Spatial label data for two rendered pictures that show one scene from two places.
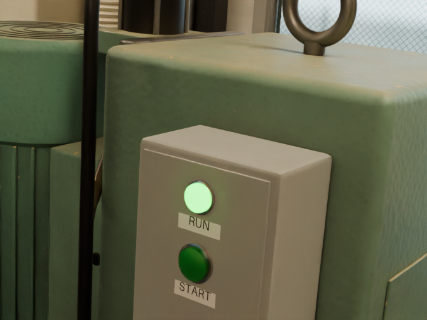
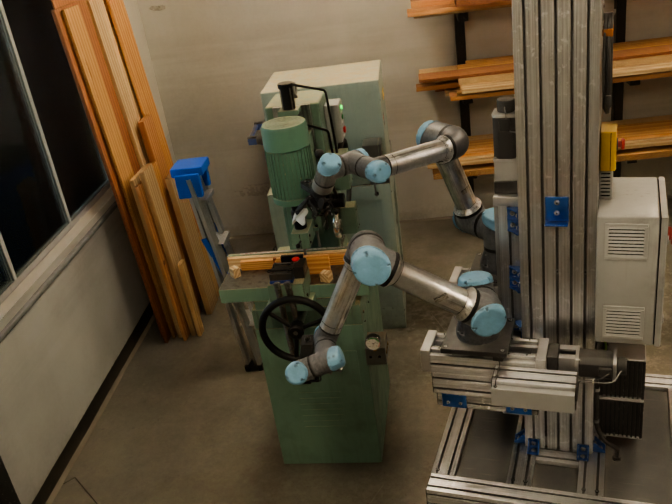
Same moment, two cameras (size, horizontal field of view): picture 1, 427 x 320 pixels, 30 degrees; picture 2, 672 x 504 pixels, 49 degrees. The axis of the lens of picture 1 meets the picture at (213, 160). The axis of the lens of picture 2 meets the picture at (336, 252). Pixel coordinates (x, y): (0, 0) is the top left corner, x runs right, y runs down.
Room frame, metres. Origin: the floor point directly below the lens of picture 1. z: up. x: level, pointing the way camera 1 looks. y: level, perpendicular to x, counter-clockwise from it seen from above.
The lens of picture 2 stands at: (1.74, 2.70, 2.26)
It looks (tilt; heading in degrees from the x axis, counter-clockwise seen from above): 26 degrees down; 246
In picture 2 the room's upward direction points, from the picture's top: 9 degrees counter-clockwise
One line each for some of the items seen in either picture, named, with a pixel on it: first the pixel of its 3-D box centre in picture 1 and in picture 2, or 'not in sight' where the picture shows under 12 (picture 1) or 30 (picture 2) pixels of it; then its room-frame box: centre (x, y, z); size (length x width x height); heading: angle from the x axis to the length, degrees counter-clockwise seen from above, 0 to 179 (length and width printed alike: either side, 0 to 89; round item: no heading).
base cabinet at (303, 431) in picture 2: not in sight; (329, 359); (0.68, 0.07, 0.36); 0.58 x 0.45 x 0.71; 55
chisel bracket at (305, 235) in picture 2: not in sight; (304, 235); (0.73, 0.15, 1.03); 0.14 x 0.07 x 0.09; 55
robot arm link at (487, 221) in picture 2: not in sight; (496, 227); (0.09, 0.56, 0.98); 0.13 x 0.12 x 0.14; 96
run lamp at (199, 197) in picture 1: (197, 198); not in sight; (0.42, 0.01, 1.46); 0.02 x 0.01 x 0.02; 55
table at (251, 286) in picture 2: not in sight; (295, 285); (0.84, 0.24, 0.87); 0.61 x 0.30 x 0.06; 145
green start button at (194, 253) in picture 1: (193, 264); not in sight; (0.42, 0.01, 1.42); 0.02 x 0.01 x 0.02; 55
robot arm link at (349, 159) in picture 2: not in sight; (354, 163); (0.64, 0.51, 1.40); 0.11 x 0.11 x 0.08; 6
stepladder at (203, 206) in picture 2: not in sight; (223, 266); (0.86, -0.73, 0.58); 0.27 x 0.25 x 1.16; 148
